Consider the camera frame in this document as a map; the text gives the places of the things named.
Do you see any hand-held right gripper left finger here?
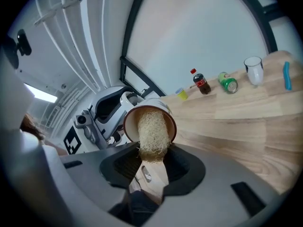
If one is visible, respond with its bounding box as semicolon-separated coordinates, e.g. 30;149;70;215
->
59;141;142;227

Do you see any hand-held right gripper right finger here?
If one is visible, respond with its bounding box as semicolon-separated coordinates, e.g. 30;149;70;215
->
142;143;282;227

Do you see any black window frame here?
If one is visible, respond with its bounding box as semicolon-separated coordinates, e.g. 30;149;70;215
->
228;0;285;54
119;0;167;98

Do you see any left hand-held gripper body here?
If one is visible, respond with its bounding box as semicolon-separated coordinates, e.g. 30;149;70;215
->
63;109;112;155

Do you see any black mounted camera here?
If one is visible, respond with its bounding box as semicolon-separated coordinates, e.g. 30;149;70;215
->
16;29;32;57

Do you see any person's left forearm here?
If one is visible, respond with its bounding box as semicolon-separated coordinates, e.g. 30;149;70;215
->
44;138;69;156

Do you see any dark cola bottle red cap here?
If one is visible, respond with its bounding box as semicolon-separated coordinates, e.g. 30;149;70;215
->
190;68;212;95

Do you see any small white enamel mug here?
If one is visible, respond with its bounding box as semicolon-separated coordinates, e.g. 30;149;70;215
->
243;56;264;87

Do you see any green drink can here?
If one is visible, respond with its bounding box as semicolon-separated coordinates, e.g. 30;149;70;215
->
217;71;239;94

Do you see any ceiling light panel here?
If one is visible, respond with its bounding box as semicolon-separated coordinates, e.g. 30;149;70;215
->
23;83;58;104

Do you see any yellow paper cup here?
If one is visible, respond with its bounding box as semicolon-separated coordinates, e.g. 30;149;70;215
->
175;87;189;101

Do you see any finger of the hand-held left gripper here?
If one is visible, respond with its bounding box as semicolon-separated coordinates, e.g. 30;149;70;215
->
119;91;145;111
89;86;130;127

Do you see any blue curved tube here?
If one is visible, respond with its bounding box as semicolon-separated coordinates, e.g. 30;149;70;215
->
283;61;293;91

